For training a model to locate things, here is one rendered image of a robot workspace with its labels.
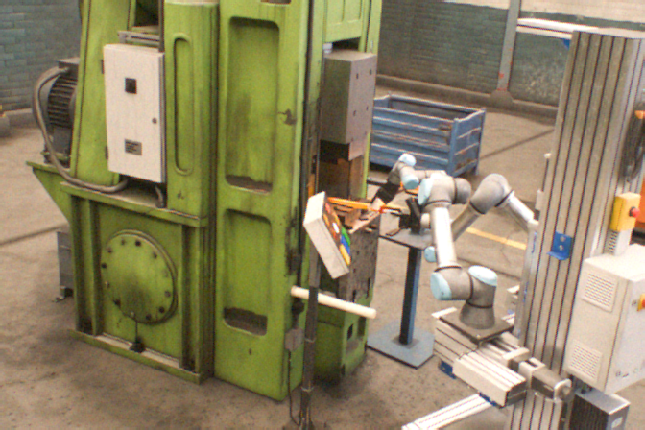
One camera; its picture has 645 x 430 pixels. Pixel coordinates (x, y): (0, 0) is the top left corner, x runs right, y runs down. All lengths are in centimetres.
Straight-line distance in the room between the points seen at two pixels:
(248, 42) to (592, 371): 204
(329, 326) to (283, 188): 89
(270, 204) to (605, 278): 156
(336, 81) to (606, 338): 164
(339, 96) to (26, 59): 629
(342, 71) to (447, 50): 859
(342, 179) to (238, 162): 70
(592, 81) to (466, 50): 910
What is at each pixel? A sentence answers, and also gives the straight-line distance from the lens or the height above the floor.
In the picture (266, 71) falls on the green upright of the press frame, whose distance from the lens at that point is 350.
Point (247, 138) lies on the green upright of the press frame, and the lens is 362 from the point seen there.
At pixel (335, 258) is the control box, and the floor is 102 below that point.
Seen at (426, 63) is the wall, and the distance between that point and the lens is 1228.
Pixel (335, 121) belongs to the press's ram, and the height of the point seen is 147.
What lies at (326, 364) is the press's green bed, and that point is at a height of 12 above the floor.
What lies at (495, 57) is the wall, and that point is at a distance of 1168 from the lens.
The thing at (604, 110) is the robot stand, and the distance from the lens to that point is 283.
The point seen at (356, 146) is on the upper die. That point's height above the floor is 133.
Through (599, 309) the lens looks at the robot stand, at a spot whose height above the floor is 107.
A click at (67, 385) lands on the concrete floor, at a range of 425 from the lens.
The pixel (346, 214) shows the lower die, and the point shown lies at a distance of 377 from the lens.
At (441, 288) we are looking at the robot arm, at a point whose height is 100.
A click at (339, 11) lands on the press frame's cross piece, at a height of 196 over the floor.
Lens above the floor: 229
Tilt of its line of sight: 20 degrees down
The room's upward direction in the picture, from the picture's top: 4 degrees clockwise
